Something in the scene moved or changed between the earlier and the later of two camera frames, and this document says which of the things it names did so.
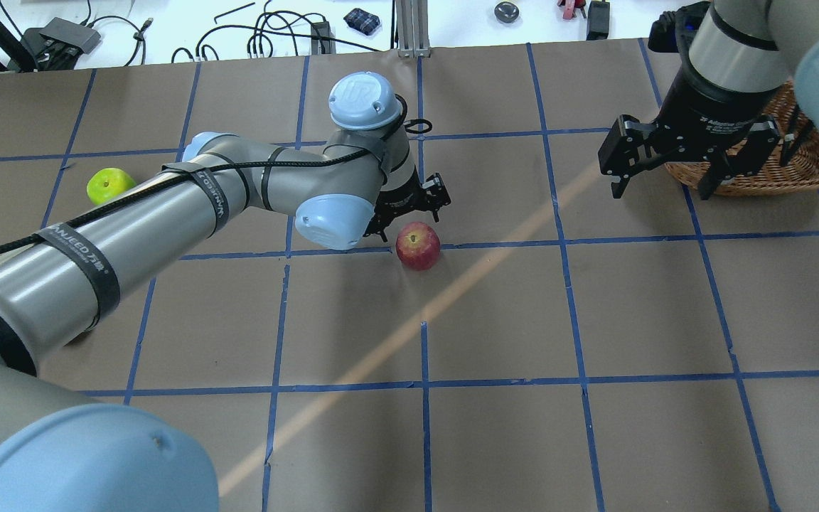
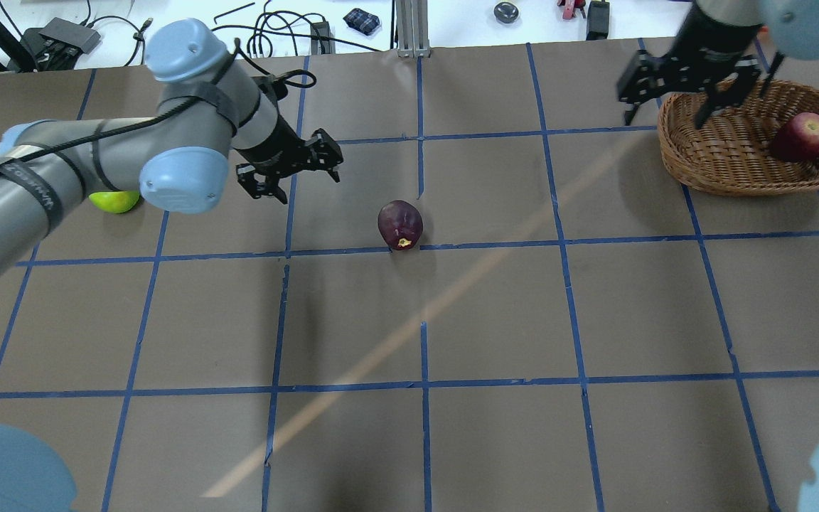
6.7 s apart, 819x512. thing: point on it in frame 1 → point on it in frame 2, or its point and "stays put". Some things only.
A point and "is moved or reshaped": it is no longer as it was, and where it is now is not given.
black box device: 57,46 stays put
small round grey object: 506,12 stays put
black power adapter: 598,20 stays put
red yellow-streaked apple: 418,246 is moved or reshaped
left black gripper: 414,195 → 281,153
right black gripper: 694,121 → 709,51
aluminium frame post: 412,28 stays put
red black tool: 569,7 stays put
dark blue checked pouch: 362,20 stays put
